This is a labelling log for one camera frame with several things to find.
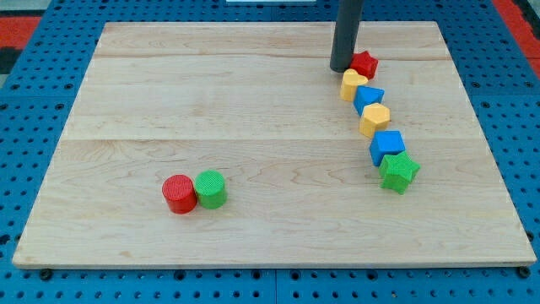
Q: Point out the yellow heart block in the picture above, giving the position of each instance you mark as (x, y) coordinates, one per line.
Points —
(351, 80)

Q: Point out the light wooden board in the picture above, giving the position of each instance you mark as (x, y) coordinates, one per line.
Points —
(258, 103)

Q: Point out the green cylinder block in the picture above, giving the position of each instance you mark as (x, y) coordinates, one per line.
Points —
(210, 188)

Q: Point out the red cylinder block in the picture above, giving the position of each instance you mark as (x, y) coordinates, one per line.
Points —
(179, 194)

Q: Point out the blue triangle block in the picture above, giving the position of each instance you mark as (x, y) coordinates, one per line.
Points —
(365, 96)

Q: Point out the yellow hexagon block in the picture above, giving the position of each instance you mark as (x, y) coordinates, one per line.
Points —
(375, 117)

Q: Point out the blue cube block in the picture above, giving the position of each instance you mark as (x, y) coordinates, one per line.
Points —
(385, 143)

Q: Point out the green star block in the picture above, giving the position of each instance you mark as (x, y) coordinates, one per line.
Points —
(397, 172)

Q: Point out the red star block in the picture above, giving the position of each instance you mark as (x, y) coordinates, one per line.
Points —
(364, 64)

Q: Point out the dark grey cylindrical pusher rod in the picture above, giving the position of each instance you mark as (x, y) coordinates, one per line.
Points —
(345, 34)

